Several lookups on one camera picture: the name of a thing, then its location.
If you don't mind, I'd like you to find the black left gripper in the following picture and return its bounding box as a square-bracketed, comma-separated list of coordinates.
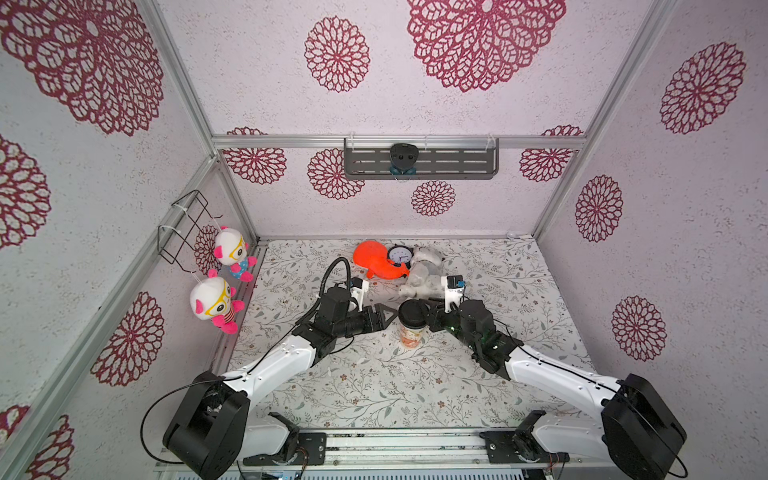
[335, 303, 399, 340]

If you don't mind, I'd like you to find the black cup lid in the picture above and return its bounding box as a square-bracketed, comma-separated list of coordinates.
[398, 299, 430, 330]

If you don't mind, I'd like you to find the paper milk tea cup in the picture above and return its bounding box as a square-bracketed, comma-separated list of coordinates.
[399, 325, 427, 349]

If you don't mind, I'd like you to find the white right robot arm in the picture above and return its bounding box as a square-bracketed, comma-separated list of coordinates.
[402, 300, 687, 479]

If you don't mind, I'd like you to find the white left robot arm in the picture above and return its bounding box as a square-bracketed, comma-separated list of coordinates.
[162, 286, 397, 479]

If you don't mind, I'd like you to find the grey white plush toy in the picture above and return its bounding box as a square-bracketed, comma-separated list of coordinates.
[398, 247, 446, 299]

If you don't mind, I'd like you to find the orange plastic toy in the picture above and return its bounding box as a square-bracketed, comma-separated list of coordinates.
[353, 240, 410, 280]

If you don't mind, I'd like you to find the small round clock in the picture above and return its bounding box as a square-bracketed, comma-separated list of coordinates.
[387, 245, 414, 268]

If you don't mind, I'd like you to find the black object on shelf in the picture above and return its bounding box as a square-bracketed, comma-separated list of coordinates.
[389, 143, 419, 176]

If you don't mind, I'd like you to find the upper pink white doll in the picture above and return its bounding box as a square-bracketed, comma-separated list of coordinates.
[213, 226, 257, 282]

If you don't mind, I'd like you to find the pink white doll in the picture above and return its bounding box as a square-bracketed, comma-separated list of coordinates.
[213, 226, 257, 282]
[190, 269, 245, 335]

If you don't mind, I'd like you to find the lower pink white doll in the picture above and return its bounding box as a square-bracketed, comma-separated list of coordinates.
[190, 269, 245, 335]

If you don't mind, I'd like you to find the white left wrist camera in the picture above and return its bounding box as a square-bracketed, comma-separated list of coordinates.
[349, 277, 370, 311]

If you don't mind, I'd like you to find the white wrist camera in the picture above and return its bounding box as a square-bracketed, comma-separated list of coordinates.
[349, 277, 370, 311]
[441, 275, 466, 313]

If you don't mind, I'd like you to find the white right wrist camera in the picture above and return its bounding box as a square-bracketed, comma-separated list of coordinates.
[441, 275, 466, 313]

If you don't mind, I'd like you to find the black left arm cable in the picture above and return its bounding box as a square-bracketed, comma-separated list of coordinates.
[140, 256, 352, 466]

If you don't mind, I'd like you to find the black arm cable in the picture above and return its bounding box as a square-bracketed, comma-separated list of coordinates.
[140, 256, 352, 466]
[491, 317, 690, 480]

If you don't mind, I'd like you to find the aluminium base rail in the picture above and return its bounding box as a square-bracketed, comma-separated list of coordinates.
[155, 428, 617, 479]

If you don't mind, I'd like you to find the grey metal wall shelf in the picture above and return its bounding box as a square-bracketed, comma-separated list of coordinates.
[342, 138, 499, 181]

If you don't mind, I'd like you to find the black wire basket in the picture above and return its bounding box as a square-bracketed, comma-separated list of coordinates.
[156, 189, 221, 275]

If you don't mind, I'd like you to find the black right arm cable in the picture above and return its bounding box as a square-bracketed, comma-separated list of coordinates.
[491, 317, 690, 480]

